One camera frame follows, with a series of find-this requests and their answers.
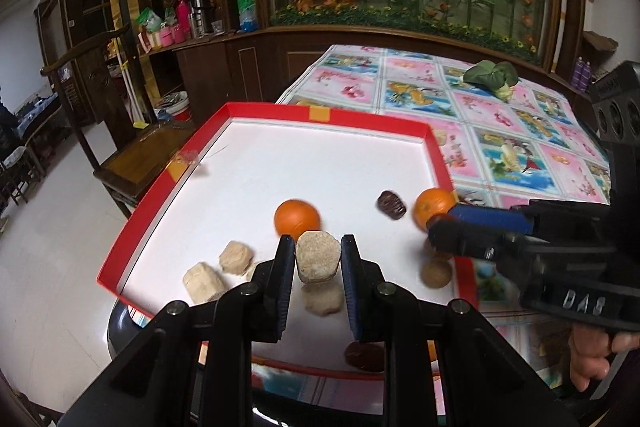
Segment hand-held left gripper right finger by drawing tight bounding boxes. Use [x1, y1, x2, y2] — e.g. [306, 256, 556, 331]
[341, 234, 578, 427]

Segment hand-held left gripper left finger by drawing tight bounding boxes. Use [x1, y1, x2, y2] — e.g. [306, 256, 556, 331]
[57, 234, 297, 427]

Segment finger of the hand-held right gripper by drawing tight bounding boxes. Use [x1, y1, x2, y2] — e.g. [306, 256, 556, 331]
[427, 215, 532, 263]
[447, 199, 614, 236]

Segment red date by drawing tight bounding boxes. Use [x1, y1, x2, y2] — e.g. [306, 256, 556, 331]
[376, 190, 407, 221]
[344, 341, 386, 373]

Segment red box with white inside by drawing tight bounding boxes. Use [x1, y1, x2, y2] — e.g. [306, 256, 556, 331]
[96, 102, 481, 380]

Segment person's right hand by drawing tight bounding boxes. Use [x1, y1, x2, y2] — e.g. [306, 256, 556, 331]
[569, 324, 640, 392]

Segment orange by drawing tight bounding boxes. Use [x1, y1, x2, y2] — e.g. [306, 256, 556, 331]
[274, 199, 322, 239]
[412, 188, 458, 230]

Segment fruit print tablecloth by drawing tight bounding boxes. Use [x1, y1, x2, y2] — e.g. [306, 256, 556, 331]
[250, 44, 613, 427]

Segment cauliflower with green leaves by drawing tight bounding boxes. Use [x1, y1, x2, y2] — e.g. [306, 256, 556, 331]
[462, 59, 520, 102]

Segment wooden chair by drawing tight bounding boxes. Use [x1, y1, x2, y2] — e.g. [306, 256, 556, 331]
[40, 24, 198, 220]

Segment white and red bucket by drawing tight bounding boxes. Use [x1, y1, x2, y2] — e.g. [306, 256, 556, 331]
[154, 91, 192, 122]

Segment white poles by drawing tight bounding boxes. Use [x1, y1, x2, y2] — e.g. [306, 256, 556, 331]
[117, 42, 148, 128]

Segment pink container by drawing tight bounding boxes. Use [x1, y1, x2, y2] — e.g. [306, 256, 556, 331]
[152, 23, 176, 50]

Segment green labelled plastic bottle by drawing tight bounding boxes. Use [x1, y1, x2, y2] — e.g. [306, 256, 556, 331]
[236, 0, 258, 32]

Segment pink bottle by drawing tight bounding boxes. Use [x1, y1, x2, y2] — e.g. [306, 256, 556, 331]
[174, 0, 193, 42]

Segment black thermos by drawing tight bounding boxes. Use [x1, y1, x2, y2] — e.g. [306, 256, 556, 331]
[187, 0, 211, 38]

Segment dark chair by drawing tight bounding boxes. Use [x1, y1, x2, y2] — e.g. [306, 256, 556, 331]
[0, 146, 46, 208]

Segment green packet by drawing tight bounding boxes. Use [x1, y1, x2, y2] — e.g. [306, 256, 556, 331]
[136, 7, 163, 32]

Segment dark dining table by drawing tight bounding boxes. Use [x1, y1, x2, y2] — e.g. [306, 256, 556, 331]
[0, 92, 63, 158]

